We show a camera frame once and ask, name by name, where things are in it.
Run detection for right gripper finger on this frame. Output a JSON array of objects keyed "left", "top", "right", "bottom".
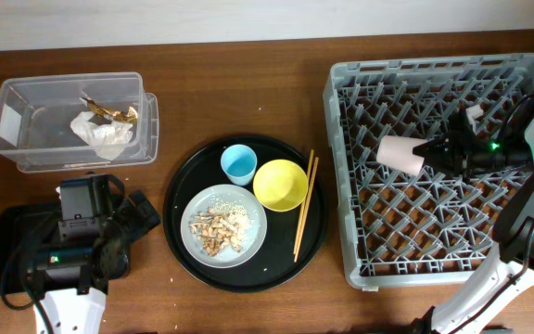
[
  {"left": 412, "top": 132, "right": 457, "bottom": 156},
  {"left": 424, "top": 153, "right": 454, "bottom": 175}
]

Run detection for pink plastic cup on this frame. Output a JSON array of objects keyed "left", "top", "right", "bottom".
[{"left": 376, "top": 135, "right": 426, "bottom": 176}]

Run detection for white napkin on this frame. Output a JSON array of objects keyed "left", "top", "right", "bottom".
[{"left": 70, "top": 111, "right": 134, "bottom": 161}]

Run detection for gold snack wrapper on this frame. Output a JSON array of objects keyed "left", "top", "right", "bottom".
[{"left": 80, "top": 92, "right": 139, "bottom": 124}]

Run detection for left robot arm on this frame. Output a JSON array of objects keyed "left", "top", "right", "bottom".
[{"left": 0, "top": 190, "right": 160, "bottom": 333}]

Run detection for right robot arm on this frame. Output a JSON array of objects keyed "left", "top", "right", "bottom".
[{"left": 409, "top": 93, "right": 534, "bottom": 333}]

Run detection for grey dishwasher rack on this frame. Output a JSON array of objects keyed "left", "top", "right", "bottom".
[{"left": 323, "top": 53, "right": 534, "bottom": 290}]

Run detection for clear plastic waste bin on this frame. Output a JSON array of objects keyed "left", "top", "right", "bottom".
[{"left": 0, "top": 72, "right": 159, "bottom": 173}]

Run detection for grey plate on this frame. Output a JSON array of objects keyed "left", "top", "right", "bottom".
[{"left": 180, "top": 185, "right": 267, "bottom": 269}]

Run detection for food scraps on plate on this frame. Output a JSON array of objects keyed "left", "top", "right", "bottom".
[{"left": 188, "top": 202, "right": 252, "bottom": 257}]

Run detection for black rectangular tray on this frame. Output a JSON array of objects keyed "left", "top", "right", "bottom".
[{"left": 0, "top": 203, "right": 132, "bottom": 295}]

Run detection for blue plastic cup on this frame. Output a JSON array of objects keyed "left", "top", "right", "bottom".
[{"left": 220, "top": 144, "right": 258, "bottom": 186}]

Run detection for yellow plastic bowl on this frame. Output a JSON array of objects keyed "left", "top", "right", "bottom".
[{"left": 252, "top": 159, "right": 309, "bottom": 212}]

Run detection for right wooden chopstick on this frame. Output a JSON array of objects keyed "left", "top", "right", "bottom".
[{"left": 293, "top": 150, "right": 319, "bottom": 263}]

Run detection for wooden chopstick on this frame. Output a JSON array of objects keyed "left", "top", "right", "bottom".
[
  {"left": 293, "top": 150, "right": 319, "bottom": 263},
  {"left": 293, "top": 149, "right": 318, "bottom": 262}
]

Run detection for left wooden chopstick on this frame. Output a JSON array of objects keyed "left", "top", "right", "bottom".
[{"left": 293, "top": 149, "right": 318, "bottom": 262}]

